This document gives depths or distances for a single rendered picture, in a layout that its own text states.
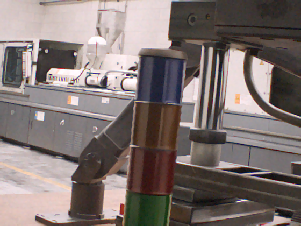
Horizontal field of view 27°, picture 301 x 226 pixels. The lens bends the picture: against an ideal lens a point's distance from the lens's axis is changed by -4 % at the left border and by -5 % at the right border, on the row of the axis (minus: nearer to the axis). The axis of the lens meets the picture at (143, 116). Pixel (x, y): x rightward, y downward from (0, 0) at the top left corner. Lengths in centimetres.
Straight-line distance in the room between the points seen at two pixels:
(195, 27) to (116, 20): 855
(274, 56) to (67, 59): 905
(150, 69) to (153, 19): 1011
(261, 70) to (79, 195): 535
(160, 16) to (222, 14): 978
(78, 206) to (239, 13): 60
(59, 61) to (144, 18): 171
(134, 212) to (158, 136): 6
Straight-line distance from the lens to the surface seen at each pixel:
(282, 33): 66
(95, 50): 889
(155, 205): 50
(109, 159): 115
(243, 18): 69
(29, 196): 140
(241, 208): 79
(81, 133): 853
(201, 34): 75
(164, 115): 49
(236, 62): 667
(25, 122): 976
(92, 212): 118
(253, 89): 86
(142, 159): 49
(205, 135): 77
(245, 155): 650
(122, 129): 114
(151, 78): 49
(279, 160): 623
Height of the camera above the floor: 117
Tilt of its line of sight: 3 degrees down
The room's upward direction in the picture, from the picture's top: 6 degrees clockwise
